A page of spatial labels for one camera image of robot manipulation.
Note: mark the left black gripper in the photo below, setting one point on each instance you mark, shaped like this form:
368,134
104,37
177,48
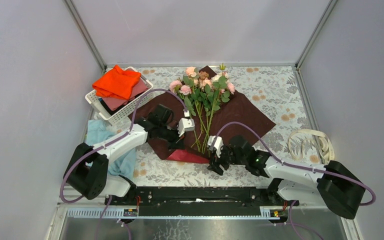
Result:
177,142

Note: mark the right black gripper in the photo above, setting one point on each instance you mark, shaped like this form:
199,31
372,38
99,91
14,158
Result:
214,167

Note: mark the dark red wrapping paper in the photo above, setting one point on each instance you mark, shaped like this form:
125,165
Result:
238,109

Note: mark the peach fake flower stem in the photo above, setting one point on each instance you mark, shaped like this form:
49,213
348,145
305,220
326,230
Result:
190,73

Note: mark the dried brown fake flower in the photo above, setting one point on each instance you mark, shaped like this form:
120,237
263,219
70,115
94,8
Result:
200,105

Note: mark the pink fake flower bunch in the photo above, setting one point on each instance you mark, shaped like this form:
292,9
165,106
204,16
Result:
219,92

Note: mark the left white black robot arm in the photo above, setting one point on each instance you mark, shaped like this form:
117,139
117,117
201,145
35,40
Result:
87,171

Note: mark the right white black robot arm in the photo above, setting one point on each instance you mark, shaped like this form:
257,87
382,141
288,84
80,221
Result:
332,185

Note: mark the orange folded cloth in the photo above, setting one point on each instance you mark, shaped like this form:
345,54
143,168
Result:
117,83

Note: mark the light blue cloth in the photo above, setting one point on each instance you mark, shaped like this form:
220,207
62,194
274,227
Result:
97,131

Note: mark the cream ribbon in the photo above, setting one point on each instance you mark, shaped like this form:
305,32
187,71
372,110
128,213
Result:
301,139

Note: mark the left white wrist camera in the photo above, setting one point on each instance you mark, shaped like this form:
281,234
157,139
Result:
185,125

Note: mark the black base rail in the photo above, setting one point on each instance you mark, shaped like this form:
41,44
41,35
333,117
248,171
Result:
199,201

